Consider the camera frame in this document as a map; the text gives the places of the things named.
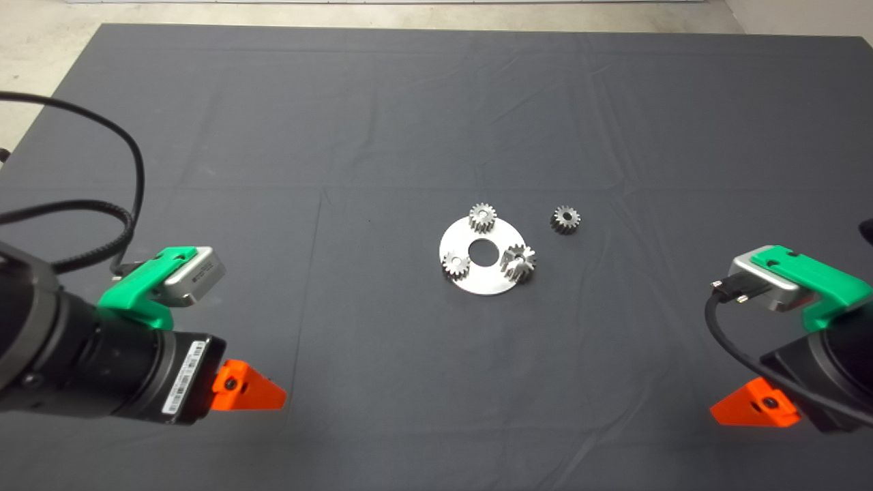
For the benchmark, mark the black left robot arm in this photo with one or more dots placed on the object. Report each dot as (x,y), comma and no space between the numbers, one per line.
(48,348)

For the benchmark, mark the small steel spur gear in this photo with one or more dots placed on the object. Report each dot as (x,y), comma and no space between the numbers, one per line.
(482,218)
(454,264)

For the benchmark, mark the large steel bevel gear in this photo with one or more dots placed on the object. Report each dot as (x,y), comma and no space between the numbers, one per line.
(518,262)

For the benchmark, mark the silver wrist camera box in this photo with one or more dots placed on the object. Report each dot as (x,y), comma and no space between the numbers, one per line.
(767,286)
(198,276)

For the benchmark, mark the dark grey table cloth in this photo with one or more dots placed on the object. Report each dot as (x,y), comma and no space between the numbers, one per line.
(409,102)

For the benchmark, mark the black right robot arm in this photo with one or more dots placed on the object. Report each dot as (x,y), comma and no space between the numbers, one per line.
(856,348)

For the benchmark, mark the green left camera mount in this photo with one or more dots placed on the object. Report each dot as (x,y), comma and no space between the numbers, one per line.
(136,293)

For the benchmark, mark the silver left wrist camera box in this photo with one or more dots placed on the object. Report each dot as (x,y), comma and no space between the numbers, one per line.
(198,276)

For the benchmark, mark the round metal plate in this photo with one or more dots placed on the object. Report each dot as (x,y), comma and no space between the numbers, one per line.
(487,279)

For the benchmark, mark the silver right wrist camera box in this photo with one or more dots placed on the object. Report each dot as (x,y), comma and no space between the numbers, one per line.
(767,286)

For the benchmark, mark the small dark spur gear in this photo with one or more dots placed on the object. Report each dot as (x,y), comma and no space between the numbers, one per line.
(565,218)

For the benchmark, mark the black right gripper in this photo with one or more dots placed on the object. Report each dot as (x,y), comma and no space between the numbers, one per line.
(811,375)

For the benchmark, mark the green right camera mount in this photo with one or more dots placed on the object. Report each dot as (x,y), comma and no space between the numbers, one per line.
(818,279)

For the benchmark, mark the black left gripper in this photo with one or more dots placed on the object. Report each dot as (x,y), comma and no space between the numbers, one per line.
(181,378)

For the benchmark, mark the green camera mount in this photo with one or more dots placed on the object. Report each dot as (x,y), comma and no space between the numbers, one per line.
(818,279)
(136,293)

